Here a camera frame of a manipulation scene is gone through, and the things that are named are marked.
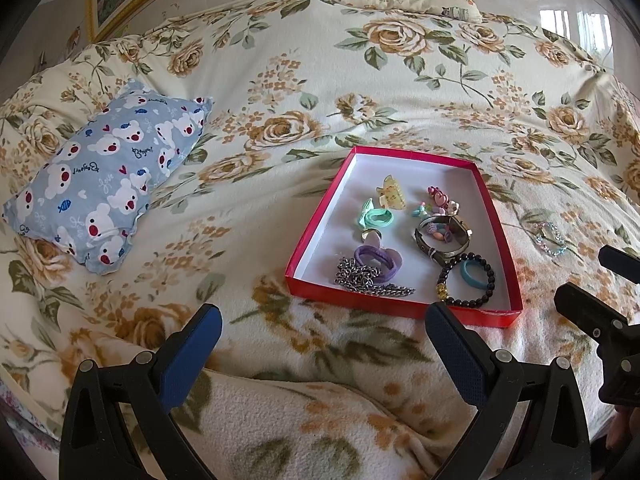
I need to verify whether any red shallow cardboard box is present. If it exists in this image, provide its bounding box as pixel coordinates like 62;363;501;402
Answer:
284;146;523;329

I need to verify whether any blue crystal bracelet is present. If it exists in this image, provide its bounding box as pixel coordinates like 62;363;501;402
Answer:
532;221;569;257

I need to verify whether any person's right hand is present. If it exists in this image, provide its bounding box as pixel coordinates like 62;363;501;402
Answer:
606;404;640;453

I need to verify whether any silver chain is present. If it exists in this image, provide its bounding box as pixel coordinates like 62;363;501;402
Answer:
334;256;417;299

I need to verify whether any yellow hair claw clip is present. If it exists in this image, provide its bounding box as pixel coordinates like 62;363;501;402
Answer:
376;175;405;209

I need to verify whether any teal hair tie with bow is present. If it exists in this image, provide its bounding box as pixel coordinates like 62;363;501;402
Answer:
356;198;396;229

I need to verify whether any dark bead bracelet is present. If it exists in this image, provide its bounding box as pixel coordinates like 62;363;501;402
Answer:
436;254;497;309

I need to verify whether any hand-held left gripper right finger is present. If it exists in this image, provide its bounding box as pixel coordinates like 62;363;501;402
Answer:
424;302;593;480

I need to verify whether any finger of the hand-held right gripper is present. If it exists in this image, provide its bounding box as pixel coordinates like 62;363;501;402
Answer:
598;245;640;286
554;282;632;352

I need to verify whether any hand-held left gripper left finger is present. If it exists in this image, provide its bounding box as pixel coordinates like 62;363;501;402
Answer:
59;304;223;480

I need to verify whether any blue bear print pillow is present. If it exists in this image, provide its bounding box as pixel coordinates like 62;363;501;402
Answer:
2;79;215;276

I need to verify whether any floral fleece blanket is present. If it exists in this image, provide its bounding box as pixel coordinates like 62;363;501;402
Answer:
0;0;640;480

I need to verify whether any pink beaded hair clip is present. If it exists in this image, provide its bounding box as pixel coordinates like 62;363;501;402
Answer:
426;186;461;216

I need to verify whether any purple hair tie with heart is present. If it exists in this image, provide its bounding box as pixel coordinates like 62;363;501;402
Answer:
353;244;405;284

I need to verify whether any blue ring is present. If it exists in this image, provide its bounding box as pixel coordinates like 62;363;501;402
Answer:
460;258;487;291

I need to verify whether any colourful bead bracelet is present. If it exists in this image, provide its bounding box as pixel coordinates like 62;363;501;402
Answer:
412;200;458;242

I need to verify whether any bronze wrist watch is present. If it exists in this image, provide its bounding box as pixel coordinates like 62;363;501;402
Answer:
414;214;472;267

